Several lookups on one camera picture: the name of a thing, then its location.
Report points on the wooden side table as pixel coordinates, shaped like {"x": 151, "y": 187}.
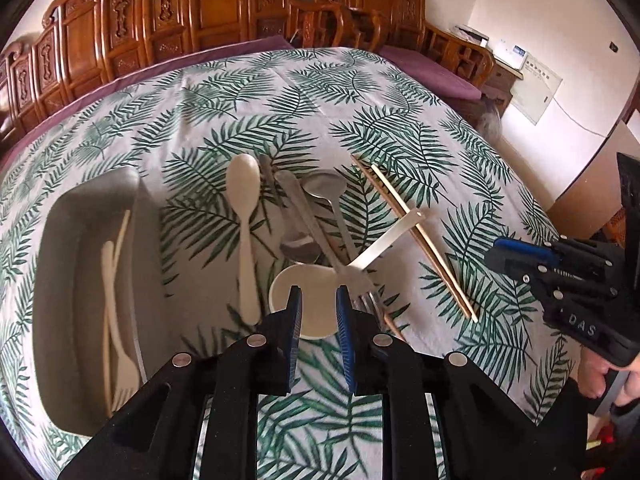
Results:
{"x": 500, "y": 82}

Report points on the metal spoon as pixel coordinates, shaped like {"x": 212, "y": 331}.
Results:
{"x": 325, "y": 185}
{"x": 300, "y": 251}

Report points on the cream plastic fork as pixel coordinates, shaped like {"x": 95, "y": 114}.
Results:
{"x": 125, "y": 375}

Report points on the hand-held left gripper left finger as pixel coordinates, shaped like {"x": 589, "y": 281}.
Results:
{"x": 295, "y": 340}

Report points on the grey fluffy object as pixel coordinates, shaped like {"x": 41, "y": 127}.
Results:
{"x": 490, "y": 120}

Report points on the white ceramic soup spoon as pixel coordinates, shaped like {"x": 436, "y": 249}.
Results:
{"x": 320, "y": 300}

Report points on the white box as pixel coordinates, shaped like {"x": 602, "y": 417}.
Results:
{"x": 511, "y": 55}

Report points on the person's right hand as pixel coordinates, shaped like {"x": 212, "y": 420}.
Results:
{"x": 592, "y": 377}

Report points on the light wooden chopstick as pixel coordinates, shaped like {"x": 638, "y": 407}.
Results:
{"x": 387, "y": 187}

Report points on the white wall panel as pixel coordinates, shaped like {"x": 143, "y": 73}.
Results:
{"x": 537, "y": 90}

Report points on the metal fork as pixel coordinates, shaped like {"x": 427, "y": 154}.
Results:
{"x": 290, "y": 185}

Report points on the grey rectangular tray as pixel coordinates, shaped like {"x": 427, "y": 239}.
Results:
{"x": 70, "y": 270}

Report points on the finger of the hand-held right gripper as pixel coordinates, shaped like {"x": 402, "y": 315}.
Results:
{"x": 505, "y": 262}
{"x": 525, "y": 251}

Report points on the cream plastic spoon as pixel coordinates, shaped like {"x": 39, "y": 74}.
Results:
{"x": 243, "y": 180}

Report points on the white printer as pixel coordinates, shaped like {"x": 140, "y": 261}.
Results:
{"x": 472, "y": 35}

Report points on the wooden armchair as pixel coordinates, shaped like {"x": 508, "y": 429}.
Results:
{"x": 325, "y": 22}

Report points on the long carved wooden bench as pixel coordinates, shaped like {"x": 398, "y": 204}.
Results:
{"x": 215, "y": 5}

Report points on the purple seat cushion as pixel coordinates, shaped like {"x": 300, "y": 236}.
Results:
{"x": 440, "y": 77}

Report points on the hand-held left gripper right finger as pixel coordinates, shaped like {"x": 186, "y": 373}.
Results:
{"x": 346, "y": 340}

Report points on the leaf print tablecloth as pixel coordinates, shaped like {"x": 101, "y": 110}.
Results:
{"x": 400, "y": 110}

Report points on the cream plastic chopstick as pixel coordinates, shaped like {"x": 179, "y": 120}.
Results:
{"x": 122, "y": 232}

